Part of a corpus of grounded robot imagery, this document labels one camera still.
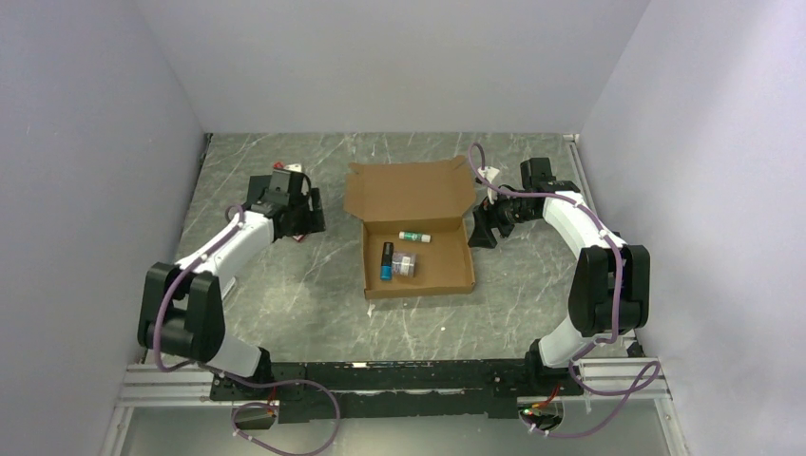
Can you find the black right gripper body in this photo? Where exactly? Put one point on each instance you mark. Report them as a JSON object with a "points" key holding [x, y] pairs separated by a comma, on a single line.
{"points": [[507, 213]]}

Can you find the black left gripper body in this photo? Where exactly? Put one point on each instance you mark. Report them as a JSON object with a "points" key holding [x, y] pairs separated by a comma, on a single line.
{"points": [[302, 217]]}

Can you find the brown cardboard box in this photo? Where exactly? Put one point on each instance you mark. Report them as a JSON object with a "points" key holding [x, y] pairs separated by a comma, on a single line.
{"points": [[424, 197]]}

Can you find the white green capped tube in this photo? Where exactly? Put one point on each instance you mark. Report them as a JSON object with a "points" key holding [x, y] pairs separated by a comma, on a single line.
{"points": [[414, 237]]}

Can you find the blue capped glue stick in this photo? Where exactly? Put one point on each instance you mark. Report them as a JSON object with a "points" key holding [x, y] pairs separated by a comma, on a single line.
{"points": [[386, 262]]}

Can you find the clear plastic jar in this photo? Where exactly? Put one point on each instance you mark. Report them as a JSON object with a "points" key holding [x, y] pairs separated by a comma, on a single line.
{"points": [[404, 264]]}

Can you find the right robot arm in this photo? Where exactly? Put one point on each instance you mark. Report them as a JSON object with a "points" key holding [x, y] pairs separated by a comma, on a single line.
{"points": [[609, 294]]}

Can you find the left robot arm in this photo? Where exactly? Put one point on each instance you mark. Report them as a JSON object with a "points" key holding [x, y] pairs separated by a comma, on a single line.
{"points": [[182, 319]]}

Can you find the flat black box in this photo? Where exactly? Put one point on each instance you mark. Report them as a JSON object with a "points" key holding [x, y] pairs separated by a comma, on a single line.
{"points": [[256, 187]]}

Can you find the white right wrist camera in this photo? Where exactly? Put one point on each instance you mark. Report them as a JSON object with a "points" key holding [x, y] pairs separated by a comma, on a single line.
{"points": [[489, 173]]}

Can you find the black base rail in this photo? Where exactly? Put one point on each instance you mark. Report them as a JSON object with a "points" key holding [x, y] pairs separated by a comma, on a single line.
{"points": [[495, 388]]}

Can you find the aluminium frame rail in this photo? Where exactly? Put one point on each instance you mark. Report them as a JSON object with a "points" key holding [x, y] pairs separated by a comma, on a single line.
{"points": [[145, 386]]}

